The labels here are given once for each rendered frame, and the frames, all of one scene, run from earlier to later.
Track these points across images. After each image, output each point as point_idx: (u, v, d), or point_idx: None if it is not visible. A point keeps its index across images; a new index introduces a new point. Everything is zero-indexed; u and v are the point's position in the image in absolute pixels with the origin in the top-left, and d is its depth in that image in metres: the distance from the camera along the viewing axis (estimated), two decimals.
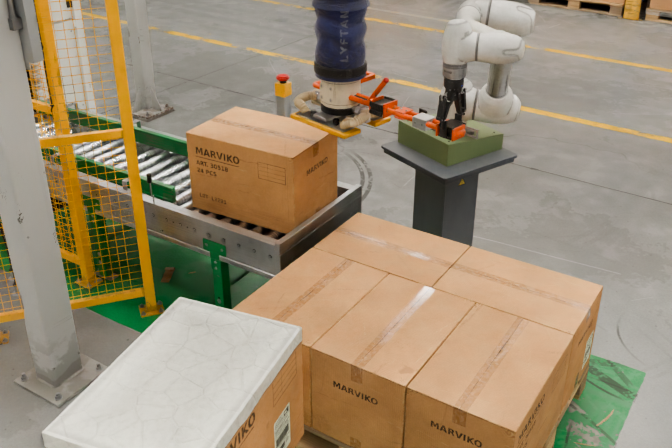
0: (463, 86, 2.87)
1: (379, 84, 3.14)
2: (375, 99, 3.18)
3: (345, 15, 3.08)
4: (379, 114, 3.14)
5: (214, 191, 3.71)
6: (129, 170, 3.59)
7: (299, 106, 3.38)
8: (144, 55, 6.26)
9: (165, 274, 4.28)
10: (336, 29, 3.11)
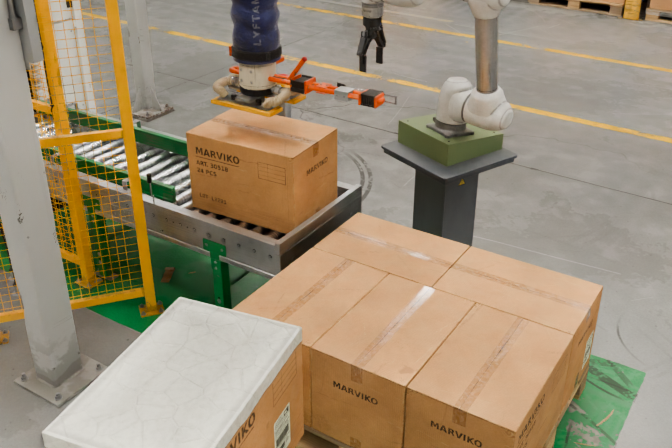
0: (381, 24, 3.13)
1: (298, 63, 3.39)
2: (295, 78, 3.43)
3: (256, 1, 3.29)
4: (301, 91, 3.39)
5: (214, 191, 3.71)
6: (129, 170, 3.59)
7: (219, 91, 3.55)
8: (144, 55, 6.26)
9: (165, 274, 4.28)
10: (248, 14, 3.32)
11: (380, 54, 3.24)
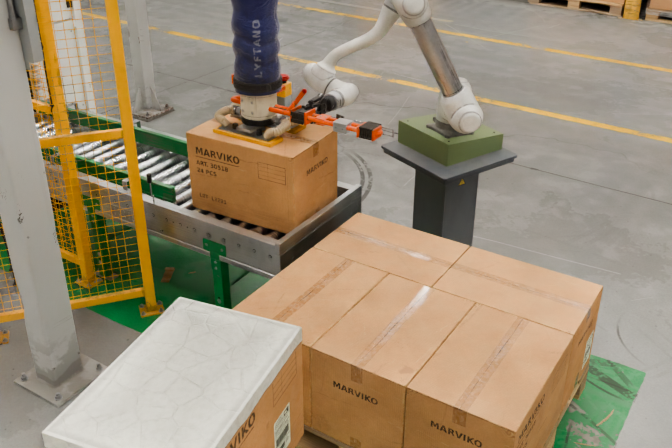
0: None
1: (298, 95, 3.45)
2: (295, 109, 3.49)
3: (257, 35, 3.35)
4: (301, 122, 3.45)
5: (214, 191, 3.71)
6: (129, 170, 3.59)
7: (221, 120, 3.62)
8: (144, 55, 6.26)
9: (165, 274, 4.28)
10: (249, 47, 3.38)
11: (304, 110, 3.49)
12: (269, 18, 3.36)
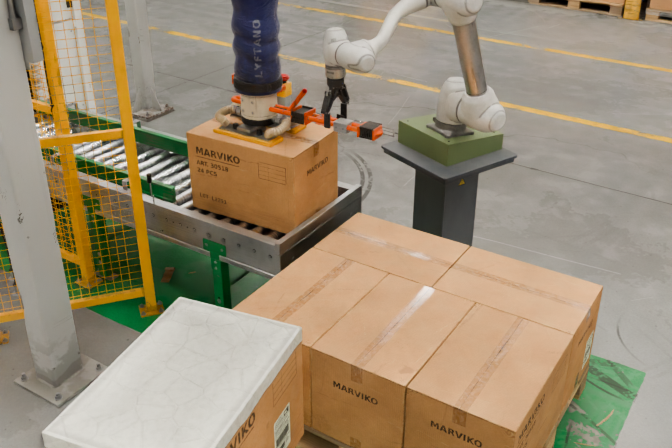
0: (344, 84, 3.34)
1: (298, 95, 3.45)
2: (295, 109, 3.49)
3: (257, 34, 3.35)
4: (301, 122, 3.45)
5: (214, 191, 3.71)
6: (129, 170, 3.59)
7: (221, 120, 3.62)
8: (144, 55, 6.26)
9: (165, 274, 4.28)
10: (250, 47, 3.38)
11: (344, 110, 3.45)
12: (269, 18, 3.36)
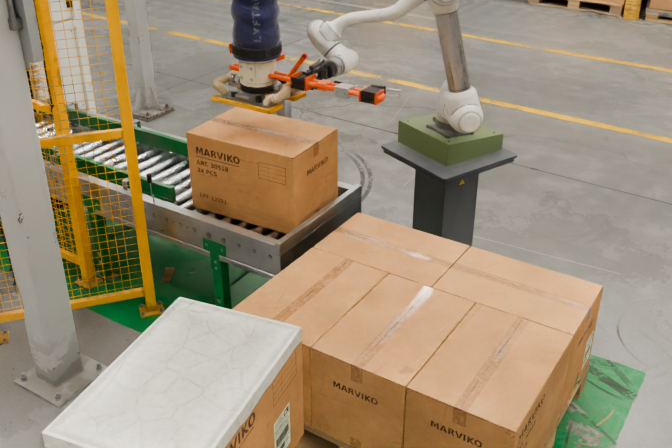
0: None
1: (298, 60, 3.38)
2: (295, 74, 3.42)
3: None
4: (302, 88, 3.38)
5: (214, 191, 3.71)
6: (129, 170, 3.59)
7: (219, 88, 3.54)
8: (144, 55, 6.26)
9: (165, 274, 4.28)
10: (248, 11, 3.31)
11: (305, 76, 3.42)
12: None
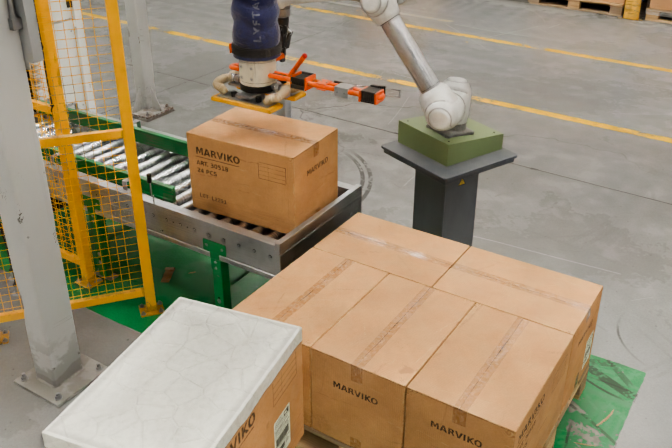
0: (280, 24, 3.94)
1: (298, 60, 3.38)
2: (295, 74, 3.42)
3: None
4: (301, 87, 3.38)
5: (214, 191, 3.71)
6: (129, 170, 3.59)
7: (219, 88, 3.55)
8: (144, 55, 6.26)
9: (165, 274, 4.28)
10: (248, 11, 3.31)
11: None
12: None
